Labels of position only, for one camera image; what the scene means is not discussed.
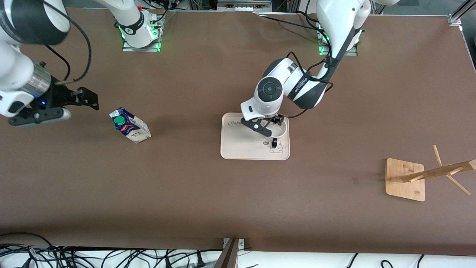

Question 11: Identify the white smiley mug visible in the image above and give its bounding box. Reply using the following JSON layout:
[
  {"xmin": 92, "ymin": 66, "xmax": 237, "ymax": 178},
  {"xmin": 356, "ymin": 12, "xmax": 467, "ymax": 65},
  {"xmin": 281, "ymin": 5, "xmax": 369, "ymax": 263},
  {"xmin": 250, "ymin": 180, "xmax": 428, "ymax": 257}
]
[{"xmin": 265, "ymin": 121, "xmax": 288, "ymax": 149}]

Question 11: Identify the blue white milk carton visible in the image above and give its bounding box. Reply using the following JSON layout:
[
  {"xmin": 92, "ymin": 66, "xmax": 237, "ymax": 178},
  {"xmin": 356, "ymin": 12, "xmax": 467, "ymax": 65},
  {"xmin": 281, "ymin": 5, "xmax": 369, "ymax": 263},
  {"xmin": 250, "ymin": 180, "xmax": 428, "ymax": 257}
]
[{"xmin": 109, "ymin": 108, "xmax": 152, "ymax": 144}]

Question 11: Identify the cream rabbit print tray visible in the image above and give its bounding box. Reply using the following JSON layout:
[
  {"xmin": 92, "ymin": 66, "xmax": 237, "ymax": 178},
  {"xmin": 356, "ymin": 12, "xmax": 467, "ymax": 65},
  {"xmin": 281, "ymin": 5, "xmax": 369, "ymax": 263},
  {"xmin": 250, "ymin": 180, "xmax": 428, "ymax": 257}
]
[{"xmin": 221, "ymin": 113, "xmax": 290, "ymax": 160}]

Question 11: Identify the brown table mat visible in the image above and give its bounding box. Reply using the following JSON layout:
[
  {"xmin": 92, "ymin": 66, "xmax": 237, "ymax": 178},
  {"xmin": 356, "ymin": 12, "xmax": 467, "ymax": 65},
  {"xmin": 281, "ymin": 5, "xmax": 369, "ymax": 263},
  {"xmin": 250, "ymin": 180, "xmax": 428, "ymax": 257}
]
[{"xmin": 0, "ymin": 8, "xmax": 476, "ymax": 257}]

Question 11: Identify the white power strip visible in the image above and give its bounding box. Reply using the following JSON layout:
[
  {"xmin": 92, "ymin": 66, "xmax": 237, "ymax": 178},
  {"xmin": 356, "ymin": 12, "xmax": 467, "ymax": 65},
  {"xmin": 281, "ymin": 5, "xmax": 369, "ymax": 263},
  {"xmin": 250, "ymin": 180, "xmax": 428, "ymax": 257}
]
[{"xmin": 217, "ymin": 0, "xmax": 272, "ymax": 12}]

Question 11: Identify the wooden mug tree rack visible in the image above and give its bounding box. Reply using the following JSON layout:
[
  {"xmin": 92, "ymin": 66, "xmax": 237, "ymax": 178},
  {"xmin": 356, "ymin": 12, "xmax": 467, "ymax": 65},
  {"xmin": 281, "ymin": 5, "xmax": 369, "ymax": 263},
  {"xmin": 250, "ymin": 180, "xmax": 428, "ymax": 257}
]
[{"xmin": 385, "ymin": 145, "xmax": 476, "ymax": 202}]

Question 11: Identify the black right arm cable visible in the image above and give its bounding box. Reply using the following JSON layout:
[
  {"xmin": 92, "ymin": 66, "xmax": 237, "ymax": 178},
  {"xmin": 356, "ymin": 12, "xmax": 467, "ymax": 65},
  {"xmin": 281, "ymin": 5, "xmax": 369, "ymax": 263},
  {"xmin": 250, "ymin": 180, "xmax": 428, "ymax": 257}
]
[{"xmin": 45, "ymin": 10, "xmax": 92, "ymax": 85}]

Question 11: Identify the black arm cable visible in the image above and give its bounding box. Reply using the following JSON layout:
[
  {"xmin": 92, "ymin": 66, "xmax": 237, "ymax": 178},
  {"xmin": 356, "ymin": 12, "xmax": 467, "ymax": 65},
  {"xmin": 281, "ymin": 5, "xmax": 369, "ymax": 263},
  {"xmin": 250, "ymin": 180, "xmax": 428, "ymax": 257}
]
[
  {"xmin": 45, "ymin": 10, "xmax": 92, "ymax": 85},
  {"xmin": 281, "ymin": 51, "xmax": 335, "ymax": 118}
]

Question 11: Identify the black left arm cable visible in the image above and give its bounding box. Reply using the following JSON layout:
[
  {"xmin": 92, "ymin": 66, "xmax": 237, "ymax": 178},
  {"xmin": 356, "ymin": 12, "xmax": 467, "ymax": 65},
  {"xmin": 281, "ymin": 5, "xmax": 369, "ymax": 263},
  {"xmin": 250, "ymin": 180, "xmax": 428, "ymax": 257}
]
[{"xmin": 281, "ymin": 51, "xmax": 335, "ymax": 118}]

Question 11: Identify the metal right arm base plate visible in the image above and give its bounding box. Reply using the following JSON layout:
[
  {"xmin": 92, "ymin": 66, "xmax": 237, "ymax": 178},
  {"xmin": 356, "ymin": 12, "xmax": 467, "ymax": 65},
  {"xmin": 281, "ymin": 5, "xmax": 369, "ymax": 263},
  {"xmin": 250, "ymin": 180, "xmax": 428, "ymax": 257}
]
[{"xmin": 122, "ymin": 22, "xmax": 161, "ymax": 52}]

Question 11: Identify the long black table cable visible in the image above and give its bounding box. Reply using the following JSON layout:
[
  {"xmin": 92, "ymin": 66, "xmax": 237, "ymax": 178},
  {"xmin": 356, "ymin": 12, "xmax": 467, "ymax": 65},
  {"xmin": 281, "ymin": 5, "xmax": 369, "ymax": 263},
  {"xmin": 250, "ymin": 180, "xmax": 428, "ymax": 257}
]
[{"xmin": 257, "ymin": 11, "xmax": 328, "ymax": 33}]

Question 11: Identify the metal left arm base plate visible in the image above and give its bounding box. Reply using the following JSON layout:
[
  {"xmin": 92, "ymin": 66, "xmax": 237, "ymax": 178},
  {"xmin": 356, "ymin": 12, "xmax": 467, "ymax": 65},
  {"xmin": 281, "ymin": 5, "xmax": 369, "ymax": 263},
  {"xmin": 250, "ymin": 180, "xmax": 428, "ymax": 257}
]
[{"xmin": 318, "ymin": 32, "xmax": 358, "ymax": 57}]

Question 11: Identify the dark camera stand post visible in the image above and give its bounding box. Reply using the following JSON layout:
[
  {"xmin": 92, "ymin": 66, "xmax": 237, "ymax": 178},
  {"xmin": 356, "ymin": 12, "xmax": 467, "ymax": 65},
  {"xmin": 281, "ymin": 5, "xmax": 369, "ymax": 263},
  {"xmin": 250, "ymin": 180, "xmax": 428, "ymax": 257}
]
[{"xmin": 213, "ymin": 238, "xmax": 240, "ymax": 268}]

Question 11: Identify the aluminium frame profile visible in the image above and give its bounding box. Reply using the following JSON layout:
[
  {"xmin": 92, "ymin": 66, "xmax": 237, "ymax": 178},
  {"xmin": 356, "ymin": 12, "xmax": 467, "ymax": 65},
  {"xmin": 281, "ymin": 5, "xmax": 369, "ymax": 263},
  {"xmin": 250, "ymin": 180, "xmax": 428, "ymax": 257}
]
[{"xmin": 448, "ymin": 0, "xmax": 476, "ymax": 26}]

